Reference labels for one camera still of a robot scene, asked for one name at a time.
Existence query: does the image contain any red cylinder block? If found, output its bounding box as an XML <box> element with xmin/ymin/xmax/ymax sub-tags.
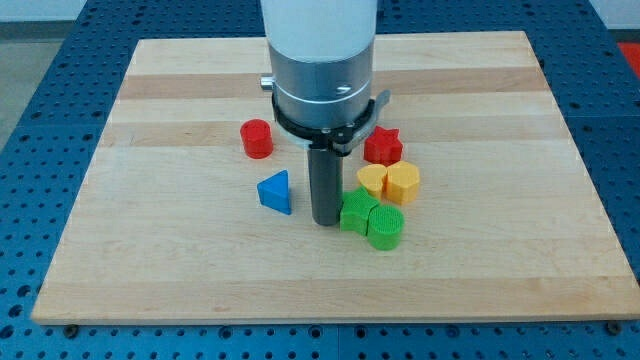
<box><xmin>240</xmin><ymin>119</ymin><xmax>273</xmax><ymax>159</ymax></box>

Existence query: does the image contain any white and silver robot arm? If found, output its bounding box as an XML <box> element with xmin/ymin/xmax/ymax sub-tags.
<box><xmin>260</xmin><ymin>0</ymin><xmax>390</xmax><ymax>226</ymax></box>

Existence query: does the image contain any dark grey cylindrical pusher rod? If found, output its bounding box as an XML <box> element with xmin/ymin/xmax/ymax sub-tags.
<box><xmin>307</xmin><ymin>149</ymin><xmax>343</xmax><ymax>226</ymax></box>

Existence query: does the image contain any blue triangle block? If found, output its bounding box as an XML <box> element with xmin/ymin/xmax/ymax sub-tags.
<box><xmin>257</xmin><ymin>170</ymin><xmax>292</xmax><ymax>215</ymax></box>

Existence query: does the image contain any green cylinder block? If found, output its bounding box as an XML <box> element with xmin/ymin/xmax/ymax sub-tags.
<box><xmin>367</xmin><ymin>205</ymin><xmax>404</xmax><ymax>251</ymax></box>

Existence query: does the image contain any red star block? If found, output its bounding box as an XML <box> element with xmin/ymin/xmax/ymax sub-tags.
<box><xmin>363</xmin><ymin>126</ymin><xmax>404</xmax><ymax>166</ymax></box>

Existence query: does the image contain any green star block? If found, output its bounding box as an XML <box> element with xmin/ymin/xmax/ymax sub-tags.
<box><xmin>340</xmin><ymin>187</ymin><xmax>380</xmax><ymax>236</ymax></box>

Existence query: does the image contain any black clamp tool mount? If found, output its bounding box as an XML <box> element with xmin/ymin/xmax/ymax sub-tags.
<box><xmin>271</xmin><ymin>89</ymin><xmax>391</xmax><ymax>155</ymax></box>

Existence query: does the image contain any light wooden board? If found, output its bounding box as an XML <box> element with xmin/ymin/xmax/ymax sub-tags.
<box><xmin>32</xmin><ymin>31</ymin><xmax>639</xmax><ymax>325</ymax></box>

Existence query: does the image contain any yellow hexagon block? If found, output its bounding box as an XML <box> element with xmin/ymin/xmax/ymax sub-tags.
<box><xmin>386</xmin><ymin>161</ymin><xmax>421</xmax><ymax>205</ymax></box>

